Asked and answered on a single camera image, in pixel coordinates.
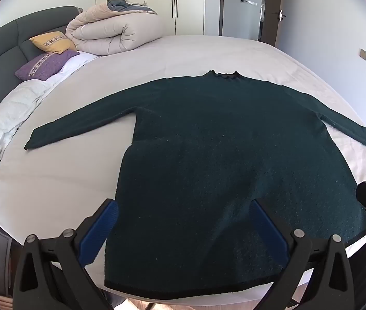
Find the dark green sweater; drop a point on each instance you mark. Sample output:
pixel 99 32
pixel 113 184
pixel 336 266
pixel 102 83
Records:
pixel 218 168

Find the white wardrobe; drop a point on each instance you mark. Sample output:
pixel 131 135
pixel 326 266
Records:
pixel 150 3

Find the large white pillow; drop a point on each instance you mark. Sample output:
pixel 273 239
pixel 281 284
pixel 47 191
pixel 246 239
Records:
pixel 5 119

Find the bed with white sheet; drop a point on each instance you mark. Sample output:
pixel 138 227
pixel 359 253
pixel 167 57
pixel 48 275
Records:
pixel 73 174

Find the yellow patterned pillow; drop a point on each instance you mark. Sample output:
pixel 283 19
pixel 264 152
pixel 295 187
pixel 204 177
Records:
pixel 53 42

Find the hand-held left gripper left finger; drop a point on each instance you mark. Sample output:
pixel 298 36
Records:
pixel 100 229

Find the beige wall switch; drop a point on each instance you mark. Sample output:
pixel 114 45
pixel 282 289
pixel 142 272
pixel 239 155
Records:
pixel 364 54

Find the rolled beige duvet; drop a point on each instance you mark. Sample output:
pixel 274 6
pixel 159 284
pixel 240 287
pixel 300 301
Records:
pixel 111 32

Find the purple patterned pillow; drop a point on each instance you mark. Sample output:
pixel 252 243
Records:
pixel 45 64

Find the brown door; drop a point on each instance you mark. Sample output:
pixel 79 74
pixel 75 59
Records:
pixel 273 29

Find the wall control panel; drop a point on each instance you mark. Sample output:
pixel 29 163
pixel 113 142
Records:
pixel 249 3

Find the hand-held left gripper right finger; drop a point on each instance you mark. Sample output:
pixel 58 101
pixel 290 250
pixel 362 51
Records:
pixel 268 231

